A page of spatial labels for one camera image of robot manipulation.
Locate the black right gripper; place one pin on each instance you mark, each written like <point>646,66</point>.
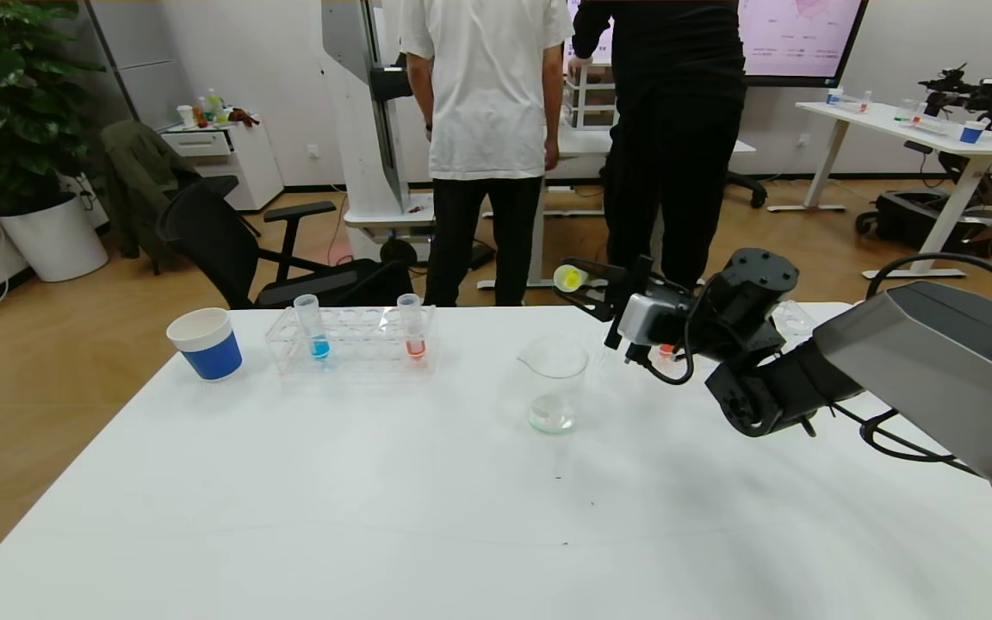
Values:
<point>619,292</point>

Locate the yellow pigment test tube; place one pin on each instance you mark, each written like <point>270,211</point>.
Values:
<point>568,277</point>

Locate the blue pigment test tube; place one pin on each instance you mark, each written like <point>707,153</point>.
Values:
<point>319,347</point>

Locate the black background robot arm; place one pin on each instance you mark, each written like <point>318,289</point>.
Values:
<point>957,86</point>

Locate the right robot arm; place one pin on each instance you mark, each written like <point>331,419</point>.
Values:
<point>935,362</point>

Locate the black wheeled robot base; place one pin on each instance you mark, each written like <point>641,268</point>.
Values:
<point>909,220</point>

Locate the red pigment test tube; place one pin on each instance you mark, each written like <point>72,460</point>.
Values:
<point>666,350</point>
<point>415,347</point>

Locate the glass beaker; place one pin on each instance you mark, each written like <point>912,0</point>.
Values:
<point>553,413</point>

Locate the clear acrylic tube rack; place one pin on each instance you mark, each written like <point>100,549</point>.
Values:
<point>358,344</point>
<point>793,319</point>

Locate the person in black clothes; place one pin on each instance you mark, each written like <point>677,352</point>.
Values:
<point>677,129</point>

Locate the white drawer organiser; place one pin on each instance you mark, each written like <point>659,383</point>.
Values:
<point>591,103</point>

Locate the person in white shirt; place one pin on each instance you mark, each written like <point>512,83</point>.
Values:
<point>487,86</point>

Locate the tall white robot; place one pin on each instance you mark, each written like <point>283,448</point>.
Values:
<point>367,172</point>

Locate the white desk with slanted legs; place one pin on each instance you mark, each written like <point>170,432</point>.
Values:
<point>944,142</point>

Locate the white drawer cabinet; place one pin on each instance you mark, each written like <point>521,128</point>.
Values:
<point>242,168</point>

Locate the black office chair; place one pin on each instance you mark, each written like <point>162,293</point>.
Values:
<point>220,250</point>

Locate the small blue paper cup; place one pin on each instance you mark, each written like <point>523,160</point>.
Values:
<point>970,133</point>

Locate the blue white paper cup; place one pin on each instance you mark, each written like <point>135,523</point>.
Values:
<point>212,353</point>

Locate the brown plush toy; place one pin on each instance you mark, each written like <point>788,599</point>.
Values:
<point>243,117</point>

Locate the green drink bottle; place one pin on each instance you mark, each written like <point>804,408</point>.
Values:
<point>215,105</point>

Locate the small white cup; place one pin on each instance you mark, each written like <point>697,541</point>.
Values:
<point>186,116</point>

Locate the dark olive jacket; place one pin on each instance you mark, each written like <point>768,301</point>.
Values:
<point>139,176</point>

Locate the white plant pot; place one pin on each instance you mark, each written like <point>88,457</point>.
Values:
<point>57,243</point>

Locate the green leafy plant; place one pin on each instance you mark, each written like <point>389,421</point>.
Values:
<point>5,103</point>

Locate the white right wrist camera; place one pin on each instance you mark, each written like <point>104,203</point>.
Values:
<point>651,317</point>

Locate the wall display screen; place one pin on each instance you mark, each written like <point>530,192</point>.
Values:
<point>806,43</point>

